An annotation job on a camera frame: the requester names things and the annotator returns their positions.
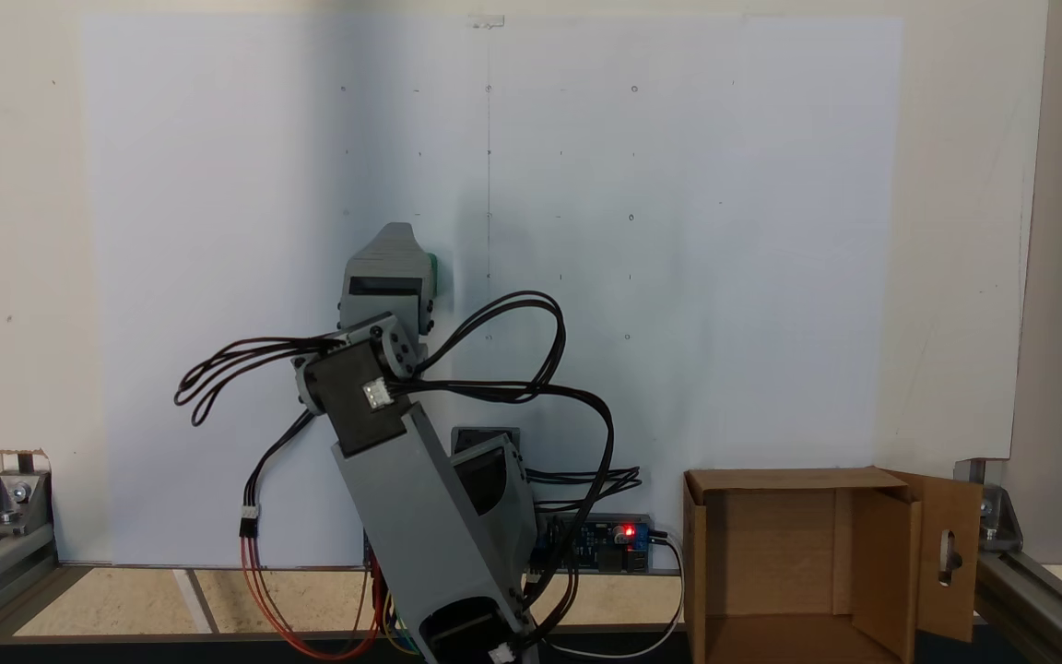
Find open cardboard box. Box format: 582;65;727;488
683;466;985;664

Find metal corner bracket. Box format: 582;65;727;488
0;450;53;538
955;458;1022;552

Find blue circuit board red LED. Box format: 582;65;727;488
536;512;654;575

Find white cable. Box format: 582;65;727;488
545;535;685;658

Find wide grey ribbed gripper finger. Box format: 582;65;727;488
347;221;429;278

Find large white paper sheet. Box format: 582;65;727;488
81;11;905;568

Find red orange wires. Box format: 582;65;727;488
241;535;394;660

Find black cable bundle white connector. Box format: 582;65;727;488
173;334;348;540

